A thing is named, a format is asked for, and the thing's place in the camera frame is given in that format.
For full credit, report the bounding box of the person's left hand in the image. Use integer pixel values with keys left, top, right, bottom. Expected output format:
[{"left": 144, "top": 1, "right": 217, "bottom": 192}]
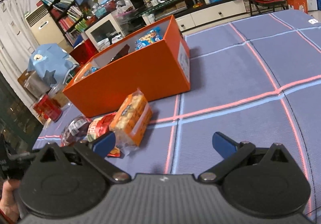
[{"left": 0, "top": 179, "right": 20, "bottom": 223}]

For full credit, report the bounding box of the red snack bag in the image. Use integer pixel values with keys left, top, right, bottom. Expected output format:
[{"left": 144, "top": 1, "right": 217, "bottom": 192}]
[{"left": 86, "top": 113, "right": 121, "bottom": 158}]

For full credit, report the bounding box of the dark purple snack packet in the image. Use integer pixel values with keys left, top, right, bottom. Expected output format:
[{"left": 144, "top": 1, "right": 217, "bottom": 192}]
[{"left": 61, "top": 116, "right": 92, "bottom": 146}]

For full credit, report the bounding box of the clear glass jar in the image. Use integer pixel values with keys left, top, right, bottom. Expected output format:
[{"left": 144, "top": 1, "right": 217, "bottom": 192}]
[{"left": 48, "top": 83, "right": 70, "bottom": 110}]

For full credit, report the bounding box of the blue star cloth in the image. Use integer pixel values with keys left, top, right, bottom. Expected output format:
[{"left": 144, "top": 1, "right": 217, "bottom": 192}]
[{"left": 27, "top": 44, "right": 79, "bottom": 88}]

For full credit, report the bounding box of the orange cardboard box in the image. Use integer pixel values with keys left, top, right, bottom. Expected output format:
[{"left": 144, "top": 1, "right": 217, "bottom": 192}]
[{"left": 63, "top": 16, "right": 191, "bottom": 117}]

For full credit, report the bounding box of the white curtain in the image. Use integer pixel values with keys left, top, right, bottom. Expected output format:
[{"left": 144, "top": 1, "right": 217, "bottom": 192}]
[{"left": 0, "top": 0, "right": 41, "bottom": 104}]

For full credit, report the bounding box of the white glass-door cabinet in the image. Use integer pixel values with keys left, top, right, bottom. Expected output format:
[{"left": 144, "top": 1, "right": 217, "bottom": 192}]
[{"left": 85, "top": 14, "right": 125, "bottom": 52}]

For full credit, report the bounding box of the white air conditioner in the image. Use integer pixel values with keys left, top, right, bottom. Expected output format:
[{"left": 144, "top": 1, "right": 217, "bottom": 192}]
[{"left": 25, "top": 5, "right": 73, "bottom": 53}]

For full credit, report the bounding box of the blue snack bag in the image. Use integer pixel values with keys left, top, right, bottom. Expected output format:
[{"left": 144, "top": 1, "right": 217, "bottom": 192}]
[{"left": 135, "top": 27, "right": 163, "bottom": 50}]

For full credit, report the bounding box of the white tv stand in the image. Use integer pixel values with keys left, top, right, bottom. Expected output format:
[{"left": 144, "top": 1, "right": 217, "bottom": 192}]
[{"left": 139, "top": 0, "right": 246, "bottom": 32}]

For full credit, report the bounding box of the black bookshelf left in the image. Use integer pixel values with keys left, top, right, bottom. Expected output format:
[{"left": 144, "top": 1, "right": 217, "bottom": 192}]
[{"left": 40, "top": 0, "right": 93, "bottom": 45}]

